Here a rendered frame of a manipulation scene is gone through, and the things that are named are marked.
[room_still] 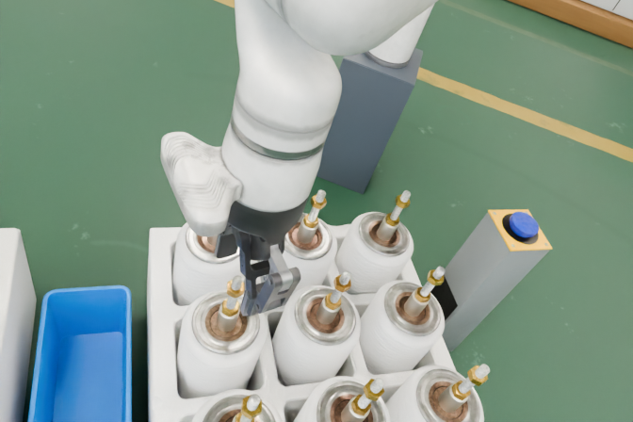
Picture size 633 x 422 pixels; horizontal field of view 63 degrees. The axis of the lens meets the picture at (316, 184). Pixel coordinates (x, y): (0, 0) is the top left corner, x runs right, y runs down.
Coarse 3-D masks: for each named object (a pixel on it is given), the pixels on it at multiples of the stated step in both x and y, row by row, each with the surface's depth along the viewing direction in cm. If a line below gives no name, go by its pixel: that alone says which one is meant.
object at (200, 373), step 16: (192, 304) 59; (192, 336) 56; (192, 352) 55; (208, 352) 55; (240, 352) 56; (256, 352) 57; (176, 368) 63; (192, 368) 57; (208, 368) 56; (224, 368) 56; (240, 368) 57; (192, 384) 60; (208, 384) 59; (224, 384) 59; (240, 384) 61
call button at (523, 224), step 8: (512, 216) 71; (520, 216) 71; (528, 216) 72; (512, 224) 70; (520, 224) 70; (528, 224) 70; (536, 224) 71; (520, 232) 70; (528, 232) 69; (536, 232) 70
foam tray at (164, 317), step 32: (160, 256) 70; (160, 288) 66; (160, 320) 63; (160, 352) 61; (352, 352) 67; (160, 384) 58; (256, 384) 65; (384, 384) 65; (160, 416) 56; (192, 416) 58; (288, 416) 65
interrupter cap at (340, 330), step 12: (312, 288) 63; (324, 288) 64; (300, 300) 62; (312, 300) 62; (348, 300) 63; (300, 312) 61; (312, 312) 62; (348, 312) 62; (300, 324) 60; (312, 324) 60; (324, 324) 61; (336, 324) 61; (348, 324) 61; (312, 336) 59; (324, 336) 59; (336, 336) 60; (348, 336) 60
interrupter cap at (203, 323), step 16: (208, 304) 58; (240, 304) 59; (192, 320) 57; (208, 320) 57; (240, 320) 58; (256, 320) 58; (208, 336) 56; (224, 336) 57; (240, 336) 57; (256, 336) 57; (224, 352) 55
